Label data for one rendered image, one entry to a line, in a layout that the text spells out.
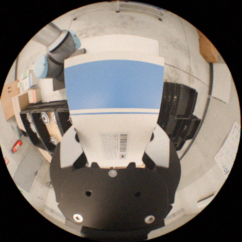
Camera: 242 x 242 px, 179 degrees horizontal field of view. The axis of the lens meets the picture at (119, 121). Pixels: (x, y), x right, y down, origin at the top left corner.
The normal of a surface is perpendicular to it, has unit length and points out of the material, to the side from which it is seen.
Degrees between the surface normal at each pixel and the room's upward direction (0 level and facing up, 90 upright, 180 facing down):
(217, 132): 90
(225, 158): 90
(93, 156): 0
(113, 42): 0
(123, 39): 0
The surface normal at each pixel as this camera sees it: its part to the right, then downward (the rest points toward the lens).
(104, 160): 0.04, 0.48
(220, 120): -1.00, 0.01
